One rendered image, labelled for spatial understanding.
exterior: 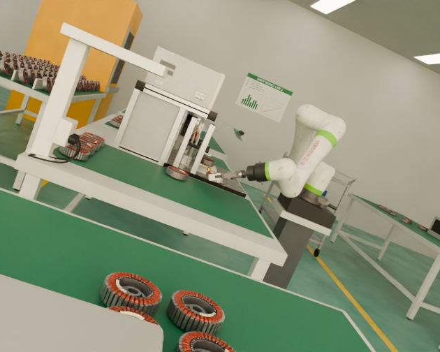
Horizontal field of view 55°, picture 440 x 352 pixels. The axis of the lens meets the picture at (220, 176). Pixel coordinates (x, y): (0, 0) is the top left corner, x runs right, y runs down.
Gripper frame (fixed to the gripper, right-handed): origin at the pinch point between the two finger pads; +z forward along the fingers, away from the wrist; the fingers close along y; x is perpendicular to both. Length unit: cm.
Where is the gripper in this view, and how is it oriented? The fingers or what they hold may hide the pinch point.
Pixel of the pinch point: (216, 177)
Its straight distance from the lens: 212.7
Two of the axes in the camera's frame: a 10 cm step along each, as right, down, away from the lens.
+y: 3.5, -0.1, 9.4
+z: -9.3, 1.0, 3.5
